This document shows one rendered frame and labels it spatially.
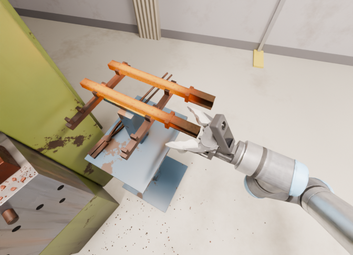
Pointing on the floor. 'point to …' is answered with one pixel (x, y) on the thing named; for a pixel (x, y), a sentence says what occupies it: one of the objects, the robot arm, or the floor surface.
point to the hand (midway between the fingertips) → (176, 122)
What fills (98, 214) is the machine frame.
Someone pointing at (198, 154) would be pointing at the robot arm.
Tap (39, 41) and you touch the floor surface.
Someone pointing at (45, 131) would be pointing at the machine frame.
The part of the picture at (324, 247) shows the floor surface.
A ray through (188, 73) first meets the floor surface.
